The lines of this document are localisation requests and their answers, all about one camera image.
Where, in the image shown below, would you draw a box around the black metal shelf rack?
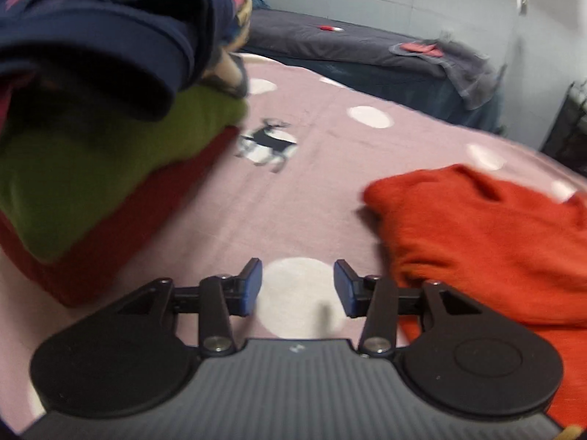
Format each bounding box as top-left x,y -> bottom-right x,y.
541,80 -> 587,166

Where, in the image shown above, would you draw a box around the dark red folded sweater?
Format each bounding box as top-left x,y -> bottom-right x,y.
0,126 -> 242,309

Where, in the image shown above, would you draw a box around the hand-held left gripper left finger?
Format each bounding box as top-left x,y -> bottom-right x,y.
92,258 -> 263,358

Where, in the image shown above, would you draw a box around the pink deer printed blanket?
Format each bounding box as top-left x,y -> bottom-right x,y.
0,52 -> 587,434

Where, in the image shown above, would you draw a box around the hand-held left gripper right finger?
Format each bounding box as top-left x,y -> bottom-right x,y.
333,259 -> 500,358

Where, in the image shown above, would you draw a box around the massage bed grey sheet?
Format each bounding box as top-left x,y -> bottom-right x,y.
238,7 -> 505,136

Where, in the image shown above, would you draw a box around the green folded sweater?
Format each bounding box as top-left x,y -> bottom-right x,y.
0,85 -> 251,264

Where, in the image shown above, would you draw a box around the orange knit sweater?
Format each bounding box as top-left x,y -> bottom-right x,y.
362,164 -> 587,429

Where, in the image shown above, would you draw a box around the navy folded garment pink stripes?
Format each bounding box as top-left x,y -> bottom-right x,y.
0,0 -> 230,122

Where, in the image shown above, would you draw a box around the grey towel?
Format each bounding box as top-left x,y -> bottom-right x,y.
389,39 -> 504,111

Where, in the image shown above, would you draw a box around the pink red cloth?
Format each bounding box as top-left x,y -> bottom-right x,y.
398,41 -> 445,58

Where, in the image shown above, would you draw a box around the patterned multicolour folded garment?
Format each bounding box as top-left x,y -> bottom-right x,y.
197,0 -> 254,100

